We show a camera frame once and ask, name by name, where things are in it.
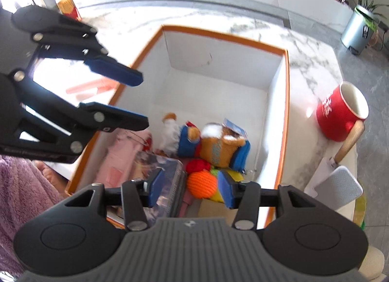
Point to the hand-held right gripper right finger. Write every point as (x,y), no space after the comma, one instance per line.
(225,190)

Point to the beige round stool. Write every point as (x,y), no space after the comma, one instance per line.
(372,263)

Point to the red yellow snack box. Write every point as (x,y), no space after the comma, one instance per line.
(68,6)

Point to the clear plastic package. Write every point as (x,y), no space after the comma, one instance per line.
(170,178)

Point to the purple fuzzy robe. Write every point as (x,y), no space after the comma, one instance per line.
(21,209)

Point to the brown teddy bear blue outfit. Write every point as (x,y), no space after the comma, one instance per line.
(215,148)

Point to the brown cardboard box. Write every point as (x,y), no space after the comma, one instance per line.
(212,209)

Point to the grey trash bin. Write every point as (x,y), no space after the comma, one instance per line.
(355,32)

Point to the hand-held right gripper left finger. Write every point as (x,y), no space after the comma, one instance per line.
(156,186)

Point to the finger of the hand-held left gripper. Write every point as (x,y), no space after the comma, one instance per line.
(121,119)
(115,70)

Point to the red crochet berry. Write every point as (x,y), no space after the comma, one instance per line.
(196,166)

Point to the pink pouch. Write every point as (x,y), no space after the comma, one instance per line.
(121,160)

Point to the orange cardboard box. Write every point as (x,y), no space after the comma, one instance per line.
(212,72)

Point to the orange crochet ball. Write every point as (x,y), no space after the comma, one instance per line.
(200,184)

